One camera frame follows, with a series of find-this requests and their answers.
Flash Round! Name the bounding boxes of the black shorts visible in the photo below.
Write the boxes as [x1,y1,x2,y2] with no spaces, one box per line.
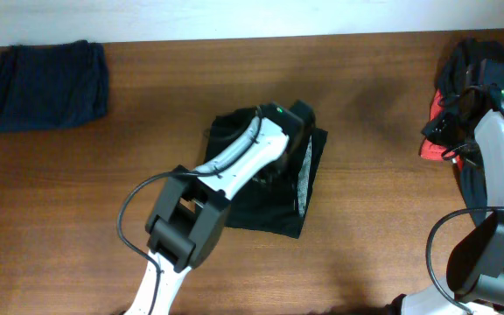
[225,128,328,239]

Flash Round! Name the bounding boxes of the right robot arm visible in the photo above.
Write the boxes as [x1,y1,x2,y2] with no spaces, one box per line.
[385,59,504,315]

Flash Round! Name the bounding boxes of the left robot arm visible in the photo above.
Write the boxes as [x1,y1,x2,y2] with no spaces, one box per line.
[118,101,315,314]

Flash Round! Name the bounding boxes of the black printed t-shirt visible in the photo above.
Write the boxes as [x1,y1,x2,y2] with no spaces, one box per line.
[422,38,504,225]

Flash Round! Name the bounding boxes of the red garment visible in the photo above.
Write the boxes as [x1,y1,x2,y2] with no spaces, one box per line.
[419,89,464,170]

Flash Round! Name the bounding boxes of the folded navy blue garment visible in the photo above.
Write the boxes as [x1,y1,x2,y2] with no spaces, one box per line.
[0,40,109,133]

